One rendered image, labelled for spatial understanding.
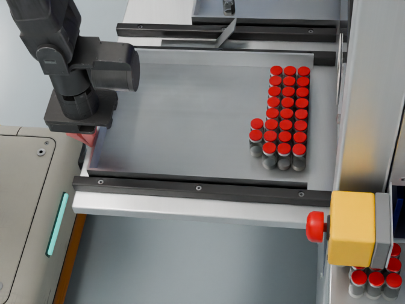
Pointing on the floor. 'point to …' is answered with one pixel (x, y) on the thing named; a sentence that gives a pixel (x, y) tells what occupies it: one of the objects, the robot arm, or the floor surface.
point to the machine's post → (370, 101)
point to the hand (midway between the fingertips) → (92, 140)
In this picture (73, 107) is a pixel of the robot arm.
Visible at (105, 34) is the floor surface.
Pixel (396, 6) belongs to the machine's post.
